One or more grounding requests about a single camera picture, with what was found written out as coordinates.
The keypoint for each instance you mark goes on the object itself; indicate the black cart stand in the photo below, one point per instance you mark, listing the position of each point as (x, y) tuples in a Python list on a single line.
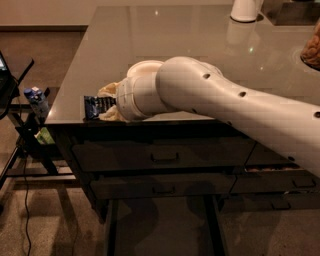
[(27, 125)]

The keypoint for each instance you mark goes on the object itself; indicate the top right drawer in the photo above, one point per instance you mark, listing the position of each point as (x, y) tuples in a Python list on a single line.
[(262, 155)]

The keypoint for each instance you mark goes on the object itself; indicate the top left drawer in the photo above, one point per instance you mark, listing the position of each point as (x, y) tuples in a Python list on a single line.
[(167, 153)]

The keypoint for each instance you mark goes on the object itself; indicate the white jug on counter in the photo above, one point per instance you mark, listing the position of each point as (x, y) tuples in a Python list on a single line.
[(245, 11)]

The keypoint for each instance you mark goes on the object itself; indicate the middle left drawer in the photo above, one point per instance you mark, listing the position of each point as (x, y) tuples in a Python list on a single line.
[(173, 185)]

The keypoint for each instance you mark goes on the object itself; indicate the blue capped plastic bottle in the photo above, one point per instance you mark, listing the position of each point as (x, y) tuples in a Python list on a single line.
[(37, 101)]

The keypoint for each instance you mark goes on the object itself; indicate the white paper bowl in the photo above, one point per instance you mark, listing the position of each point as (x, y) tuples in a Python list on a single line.
[(144, 67)]

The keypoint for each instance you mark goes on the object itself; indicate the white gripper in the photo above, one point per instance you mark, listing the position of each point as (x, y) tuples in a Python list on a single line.
[(124, 98)]

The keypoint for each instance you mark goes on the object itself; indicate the middle right drawer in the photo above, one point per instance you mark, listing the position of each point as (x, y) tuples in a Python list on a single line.
[(275, 181)]

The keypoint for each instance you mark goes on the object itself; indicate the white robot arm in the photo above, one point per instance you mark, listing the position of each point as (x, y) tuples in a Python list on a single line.
[(290, 128)]

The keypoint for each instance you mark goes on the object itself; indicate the blue rxbar blueberry bar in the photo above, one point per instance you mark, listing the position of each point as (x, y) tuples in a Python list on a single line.
[(94, 106)]

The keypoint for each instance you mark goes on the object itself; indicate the open bottom left drawer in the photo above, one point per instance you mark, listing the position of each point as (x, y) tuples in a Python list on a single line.
[(165, 226)]

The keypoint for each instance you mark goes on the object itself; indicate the green packet on cart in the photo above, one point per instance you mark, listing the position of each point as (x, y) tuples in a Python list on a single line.
[(44, 137)]

